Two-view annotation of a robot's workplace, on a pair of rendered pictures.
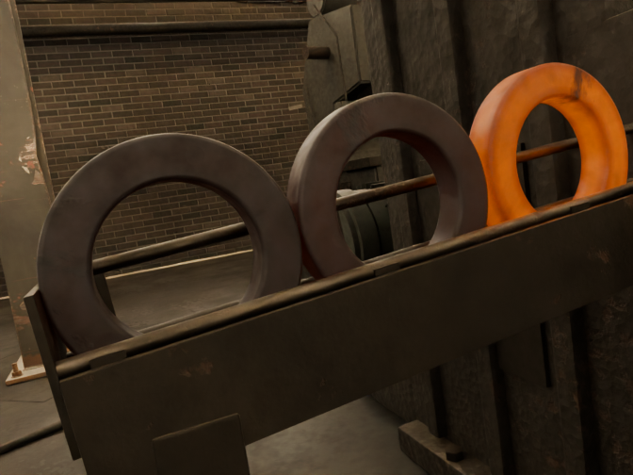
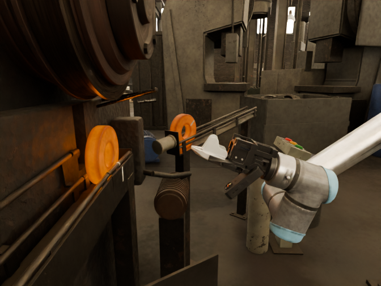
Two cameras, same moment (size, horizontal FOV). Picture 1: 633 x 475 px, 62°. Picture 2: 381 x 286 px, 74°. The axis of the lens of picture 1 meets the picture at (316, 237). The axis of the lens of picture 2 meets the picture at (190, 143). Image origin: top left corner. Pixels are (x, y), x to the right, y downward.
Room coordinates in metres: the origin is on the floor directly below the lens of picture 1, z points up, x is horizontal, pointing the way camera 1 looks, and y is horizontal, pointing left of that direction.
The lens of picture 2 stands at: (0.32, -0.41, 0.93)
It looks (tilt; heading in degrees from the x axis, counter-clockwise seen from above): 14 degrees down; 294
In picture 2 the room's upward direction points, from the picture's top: straight up
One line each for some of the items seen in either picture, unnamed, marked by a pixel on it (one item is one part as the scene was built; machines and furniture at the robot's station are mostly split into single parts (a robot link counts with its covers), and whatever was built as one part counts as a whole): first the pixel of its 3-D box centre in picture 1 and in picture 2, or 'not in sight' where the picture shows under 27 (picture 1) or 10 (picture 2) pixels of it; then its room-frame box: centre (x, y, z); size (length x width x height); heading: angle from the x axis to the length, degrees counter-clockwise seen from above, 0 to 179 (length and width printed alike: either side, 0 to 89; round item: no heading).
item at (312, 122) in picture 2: not in sight; (285, 125); (0.47, -3.66, 0.39); 1.03 x 0.83 x 0.77; 36
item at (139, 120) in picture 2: not in sight; (127, 150); (0.87, -1.13, 0.68); 0.11 x 0.08 x 0.24; 21
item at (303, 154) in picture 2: not in sight; (287, 194); (0.34, -1.81, 0.31); 0.24 x 0.16 x 0.62; 111
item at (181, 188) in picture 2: not in sight; (173, 236); (0.77, -1.27, 0.27); 0.22 x 0.13 x 0.53; 111
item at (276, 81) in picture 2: not in sight; (287, 101); (0.56, -5.40, 0.55); 1.10 x 0.53 x 1.10; 131
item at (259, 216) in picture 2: not in sight; (259, 205); (0.47, -1.72, 0.26); 0.12 x 0.12 x 0.52
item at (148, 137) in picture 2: not in sight; (144, 145); (1.98, -2.86, 0.17); 0.57 x 0.31 x 0.34; 131
